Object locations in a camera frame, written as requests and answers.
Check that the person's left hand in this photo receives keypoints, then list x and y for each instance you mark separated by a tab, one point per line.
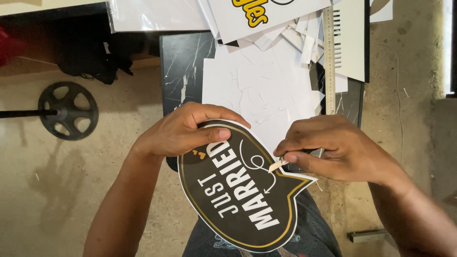
171	135

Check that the person's right hand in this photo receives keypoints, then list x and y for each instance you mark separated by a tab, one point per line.
342	150

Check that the craft knife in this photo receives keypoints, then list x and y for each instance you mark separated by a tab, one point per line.
282	163

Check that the black speech bubble sign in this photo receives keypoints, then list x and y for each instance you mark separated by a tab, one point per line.
242	192

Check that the black marble-pattern board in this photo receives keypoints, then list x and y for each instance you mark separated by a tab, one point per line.
182	71

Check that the person's dark patterned shorts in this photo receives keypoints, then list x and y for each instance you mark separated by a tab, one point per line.
310	232

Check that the metal bar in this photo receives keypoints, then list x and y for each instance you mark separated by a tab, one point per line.
367	235

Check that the steel ruler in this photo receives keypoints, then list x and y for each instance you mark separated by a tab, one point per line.
329	60

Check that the black wheel on rod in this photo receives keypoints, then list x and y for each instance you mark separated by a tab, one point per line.
64	111

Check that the white board with slots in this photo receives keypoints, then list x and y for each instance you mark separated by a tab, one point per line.
351	39

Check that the black bag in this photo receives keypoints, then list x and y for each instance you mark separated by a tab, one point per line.
89	57

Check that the clear plastic sleeve of paper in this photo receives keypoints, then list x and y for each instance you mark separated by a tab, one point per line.
153	14

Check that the white sheet with yellow lettering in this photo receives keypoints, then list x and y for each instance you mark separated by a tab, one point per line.
257	14

